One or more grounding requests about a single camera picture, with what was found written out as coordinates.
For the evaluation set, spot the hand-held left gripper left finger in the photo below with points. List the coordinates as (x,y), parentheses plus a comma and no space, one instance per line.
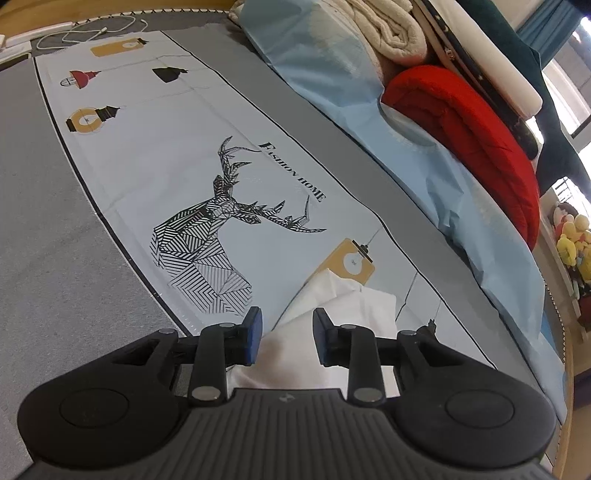
(253,337)

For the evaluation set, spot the deer printed white mat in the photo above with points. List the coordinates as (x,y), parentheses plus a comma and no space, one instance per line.
(175,152)

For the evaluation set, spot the cream knitted blanket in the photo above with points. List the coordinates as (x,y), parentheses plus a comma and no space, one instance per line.
(383,27)

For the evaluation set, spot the red quilt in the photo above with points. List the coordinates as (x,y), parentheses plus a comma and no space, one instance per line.
(471,138)

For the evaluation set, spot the white rolled cushion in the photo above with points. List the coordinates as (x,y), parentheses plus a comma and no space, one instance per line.
(498,64)

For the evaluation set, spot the white small garment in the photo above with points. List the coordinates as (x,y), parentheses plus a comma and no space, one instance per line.
(318,304)

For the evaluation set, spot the blue curtain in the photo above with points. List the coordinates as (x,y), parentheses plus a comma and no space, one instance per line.
(549,16)

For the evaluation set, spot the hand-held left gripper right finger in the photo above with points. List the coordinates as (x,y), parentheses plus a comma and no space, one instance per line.
(320,339)

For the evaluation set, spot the dark teal cloth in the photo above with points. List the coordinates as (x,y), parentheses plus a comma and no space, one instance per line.
(554,124)

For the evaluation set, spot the light blue sheet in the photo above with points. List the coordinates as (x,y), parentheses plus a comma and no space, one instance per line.
(323,69)

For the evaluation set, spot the pile of plush toys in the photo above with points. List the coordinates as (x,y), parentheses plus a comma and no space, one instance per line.
(572,249)

